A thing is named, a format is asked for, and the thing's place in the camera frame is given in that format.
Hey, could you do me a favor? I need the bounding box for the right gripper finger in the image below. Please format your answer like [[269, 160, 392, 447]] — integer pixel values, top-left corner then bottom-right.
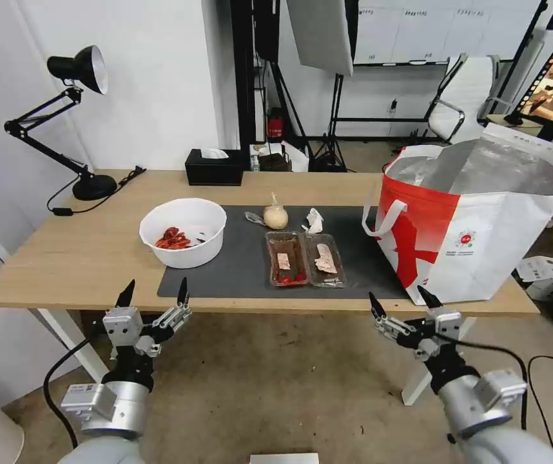
[[368, 291, 421, 347], [417, 285, 445, 313]]

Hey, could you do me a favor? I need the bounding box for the black desk lamp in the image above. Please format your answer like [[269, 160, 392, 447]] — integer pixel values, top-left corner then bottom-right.
[[5, 44, 119, 202]]

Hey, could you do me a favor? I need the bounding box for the black tissue box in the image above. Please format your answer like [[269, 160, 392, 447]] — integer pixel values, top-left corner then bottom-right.
[[184, 148, 245, 188]]

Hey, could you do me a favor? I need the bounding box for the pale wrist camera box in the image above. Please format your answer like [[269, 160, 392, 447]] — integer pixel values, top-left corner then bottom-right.
[[426, 309, 464, 347], [102, 307, 143, 347]]

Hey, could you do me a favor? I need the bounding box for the black lamp cord with switch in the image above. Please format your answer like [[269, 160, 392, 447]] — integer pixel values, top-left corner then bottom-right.
[[46, 166, 148, 217]]

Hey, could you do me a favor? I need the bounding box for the white office chair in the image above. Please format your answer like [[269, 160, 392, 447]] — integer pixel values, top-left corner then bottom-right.
[[425, 53, 501, 146]]

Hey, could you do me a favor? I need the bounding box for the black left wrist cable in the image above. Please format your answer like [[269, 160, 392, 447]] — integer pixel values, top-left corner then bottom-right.
[[43, 333, 114, 450]]

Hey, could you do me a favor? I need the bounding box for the clear hinged food container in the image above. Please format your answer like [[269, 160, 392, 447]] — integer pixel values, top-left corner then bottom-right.
[[264, 230, 347, 291]]

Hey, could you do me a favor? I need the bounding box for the black light stand tripod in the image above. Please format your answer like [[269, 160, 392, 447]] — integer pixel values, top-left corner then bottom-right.
[[269, 57, 351, 173]]

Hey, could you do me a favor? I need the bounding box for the white whiteboard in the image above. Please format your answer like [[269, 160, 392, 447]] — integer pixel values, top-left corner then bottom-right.
[[353, 0, 550, 67]]

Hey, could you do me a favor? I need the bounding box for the red fire extinguisher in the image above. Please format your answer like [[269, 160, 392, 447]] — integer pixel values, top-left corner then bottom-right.
[[267, 108, 285, 142]]

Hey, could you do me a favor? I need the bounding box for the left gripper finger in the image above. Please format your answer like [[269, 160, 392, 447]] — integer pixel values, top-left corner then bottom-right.
[[115, 278, 137, 309], [152, 276, 194, 345]]

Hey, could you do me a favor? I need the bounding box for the white softbox light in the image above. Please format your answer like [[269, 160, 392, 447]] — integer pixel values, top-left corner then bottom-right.
[[286, 0, 356, 78]]

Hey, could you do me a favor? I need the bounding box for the red white takeout bag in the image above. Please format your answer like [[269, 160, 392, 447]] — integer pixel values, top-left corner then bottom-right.
[[362, 122, 553, 307]]

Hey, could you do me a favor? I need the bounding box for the dark grey table mat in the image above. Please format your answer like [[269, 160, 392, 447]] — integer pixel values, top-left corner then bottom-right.
[[157, 205, 416, 300]]

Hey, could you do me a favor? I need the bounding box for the printed white cardboard box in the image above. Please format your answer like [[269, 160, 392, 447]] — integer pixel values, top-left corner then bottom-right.
[[515, 256, 553, 304]]

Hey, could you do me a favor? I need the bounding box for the white robot front shell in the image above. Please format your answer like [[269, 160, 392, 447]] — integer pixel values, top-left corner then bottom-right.
[[249, 452, 320, 464]]

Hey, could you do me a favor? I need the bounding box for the white plastic bowl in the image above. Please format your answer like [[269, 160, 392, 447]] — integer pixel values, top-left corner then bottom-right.
[[139, 198, 228, 269]]

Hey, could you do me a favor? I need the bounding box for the crumpled white tissue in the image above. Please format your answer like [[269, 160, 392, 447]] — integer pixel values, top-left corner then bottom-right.
[[301, 208, 325, 235]]

